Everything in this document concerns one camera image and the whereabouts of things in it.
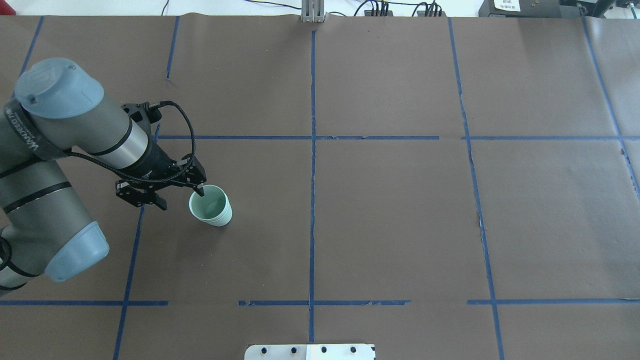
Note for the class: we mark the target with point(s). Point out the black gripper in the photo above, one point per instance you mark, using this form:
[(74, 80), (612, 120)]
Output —
[(159, 163)]

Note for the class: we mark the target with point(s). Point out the mint green cup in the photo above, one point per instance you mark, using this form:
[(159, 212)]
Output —
[(218, 213), (211, 193)]

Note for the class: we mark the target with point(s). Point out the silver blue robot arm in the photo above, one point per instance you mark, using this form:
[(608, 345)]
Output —
[(58, 111)]

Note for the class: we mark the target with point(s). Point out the black desktop box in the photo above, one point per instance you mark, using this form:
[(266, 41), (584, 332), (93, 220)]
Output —
[(552, 9)]

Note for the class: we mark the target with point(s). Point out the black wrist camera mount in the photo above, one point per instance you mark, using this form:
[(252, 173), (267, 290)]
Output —
[(144, 114)]

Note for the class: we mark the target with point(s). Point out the white pedestal column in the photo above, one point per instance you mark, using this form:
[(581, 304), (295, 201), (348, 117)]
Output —
[(331, 351)]

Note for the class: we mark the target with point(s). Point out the aluminium frame post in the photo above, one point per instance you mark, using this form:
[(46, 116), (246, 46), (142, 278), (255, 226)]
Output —
[(313, 11)]

